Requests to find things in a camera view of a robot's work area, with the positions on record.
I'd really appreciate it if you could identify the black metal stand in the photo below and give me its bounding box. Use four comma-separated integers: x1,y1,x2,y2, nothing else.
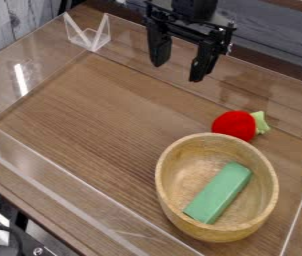
9,211,56,256

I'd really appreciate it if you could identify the light wooden bowl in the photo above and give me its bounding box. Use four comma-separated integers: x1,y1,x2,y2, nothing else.
154,133,279,243

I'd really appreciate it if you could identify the red plush strawberry toy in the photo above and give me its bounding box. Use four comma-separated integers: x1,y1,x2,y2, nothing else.
210,110,269,142

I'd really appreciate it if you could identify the green rectangular block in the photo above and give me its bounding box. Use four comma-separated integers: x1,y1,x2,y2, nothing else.
182,162,252,224

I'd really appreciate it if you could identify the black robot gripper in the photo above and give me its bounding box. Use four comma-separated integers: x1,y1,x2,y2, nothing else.
144,0,236,82

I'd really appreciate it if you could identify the clear acrylic table enclosure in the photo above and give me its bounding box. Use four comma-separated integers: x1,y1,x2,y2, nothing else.
0,7,302,256

